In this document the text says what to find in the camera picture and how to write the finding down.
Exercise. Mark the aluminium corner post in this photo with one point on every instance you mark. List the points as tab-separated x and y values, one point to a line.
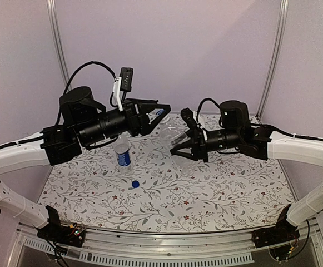
279	35
57	41

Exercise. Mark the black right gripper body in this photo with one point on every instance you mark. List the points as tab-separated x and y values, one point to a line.
200	142

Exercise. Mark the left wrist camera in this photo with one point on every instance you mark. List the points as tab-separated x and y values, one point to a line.
121	87

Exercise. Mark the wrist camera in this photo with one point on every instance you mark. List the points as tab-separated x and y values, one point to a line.
194	123
121	87

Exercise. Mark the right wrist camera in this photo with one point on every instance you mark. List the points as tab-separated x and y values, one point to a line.
194	123

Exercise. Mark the right aluminium corner post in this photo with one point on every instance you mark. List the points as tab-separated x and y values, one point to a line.
279	35

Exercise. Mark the left aluminium corner post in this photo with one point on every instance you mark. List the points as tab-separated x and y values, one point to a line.
57	41

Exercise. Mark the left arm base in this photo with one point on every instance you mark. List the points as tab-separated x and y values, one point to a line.
71	235

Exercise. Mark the floral tablecloth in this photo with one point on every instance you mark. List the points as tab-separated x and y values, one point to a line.
229	192

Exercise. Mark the aluminium front rail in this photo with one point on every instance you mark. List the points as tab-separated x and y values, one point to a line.
108	247

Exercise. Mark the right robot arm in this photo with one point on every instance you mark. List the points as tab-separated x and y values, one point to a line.
259	141

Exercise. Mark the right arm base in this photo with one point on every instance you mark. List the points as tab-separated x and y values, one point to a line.
277	234

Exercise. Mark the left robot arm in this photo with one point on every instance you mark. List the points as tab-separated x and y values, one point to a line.
87	124

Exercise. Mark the small clear bottle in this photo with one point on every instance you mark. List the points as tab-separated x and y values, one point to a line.
170	135

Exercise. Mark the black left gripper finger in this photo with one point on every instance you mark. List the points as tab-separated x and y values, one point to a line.
142	101
148	120

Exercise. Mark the clear bottle with blue label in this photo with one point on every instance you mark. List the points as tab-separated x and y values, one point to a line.
123	155

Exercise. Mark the white and blue bottle cap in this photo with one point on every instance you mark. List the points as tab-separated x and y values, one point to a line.
159	112

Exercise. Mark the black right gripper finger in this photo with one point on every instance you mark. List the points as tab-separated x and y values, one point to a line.
188	150
186	137

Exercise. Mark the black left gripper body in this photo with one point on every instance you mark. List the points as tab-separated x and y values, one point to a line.
133	126

